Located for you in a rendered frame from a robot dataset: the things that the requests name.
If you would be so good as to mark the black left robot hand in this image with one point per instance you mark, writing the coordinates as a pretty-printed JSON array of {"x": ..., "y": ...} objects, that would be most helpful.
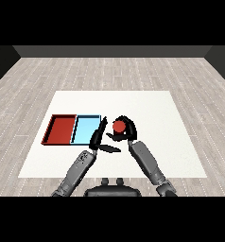
[{"x": 96, "y": 138}]

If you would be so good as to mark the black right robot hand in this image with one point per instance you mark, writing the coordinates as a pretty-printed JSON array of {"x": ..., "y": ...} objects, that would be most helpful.
[{"x": 129, "y": 128}]

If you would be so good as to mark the small red can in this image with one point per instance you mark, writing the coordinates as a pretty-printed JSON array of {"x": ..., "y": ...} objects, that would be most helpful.
[{"x": 119, "y": 126}]

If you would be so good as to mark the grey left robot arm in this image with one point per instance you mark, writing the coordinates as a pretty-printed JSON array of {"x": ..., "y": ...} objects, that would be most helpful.
[{"x": 76, "y": 172}]

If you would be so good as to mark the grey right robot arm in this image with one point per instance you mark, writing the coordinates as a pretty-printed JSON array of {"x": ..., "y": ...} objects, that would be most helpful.
[{"x": 149, "y": 165}]

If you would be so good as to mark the light blue shallow open box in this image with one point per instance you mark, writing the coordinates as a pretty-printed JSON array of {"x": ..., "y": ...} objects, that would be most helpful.
[{"x": 86, "y": 128}]

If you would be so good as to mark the red shallow open box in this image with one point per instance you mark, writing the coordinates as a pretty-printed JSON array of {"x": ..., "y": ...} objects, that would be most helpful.
[{"x": 61, "y": 129}]

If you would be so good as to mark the dark grey robot body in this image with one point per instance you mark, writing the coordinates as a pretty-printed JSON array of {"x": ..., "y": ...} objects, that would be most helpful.
[{"x": 112, "y": 189}]

